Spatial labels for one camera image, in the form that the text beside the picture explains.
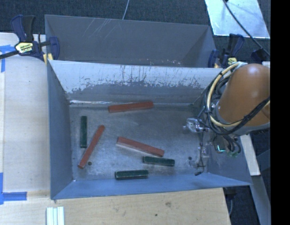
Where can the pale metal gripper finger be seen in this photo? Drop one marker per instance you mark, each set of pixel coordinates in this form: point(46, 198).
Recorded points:
point(194, 125)
point(204, 157)

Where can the dark green flat block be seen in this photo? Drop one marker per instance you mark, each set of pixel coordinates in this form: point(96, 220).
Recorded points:
point(131, 174)
point(158, 161)
point(83, 132)

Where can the grey metal bin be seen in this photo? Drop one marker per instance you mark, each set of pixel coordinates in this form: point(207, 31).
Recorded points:
point(140, 130)

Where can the red-brown flat block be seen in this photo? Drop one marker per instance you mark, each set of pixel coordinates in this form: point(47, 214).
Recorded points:
point(91, 146)
point(141, 146)
point(130, 107)

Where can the pale wood board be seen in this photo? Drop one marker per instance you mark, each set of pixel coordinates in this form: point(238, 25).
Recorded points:
point(26, 125)

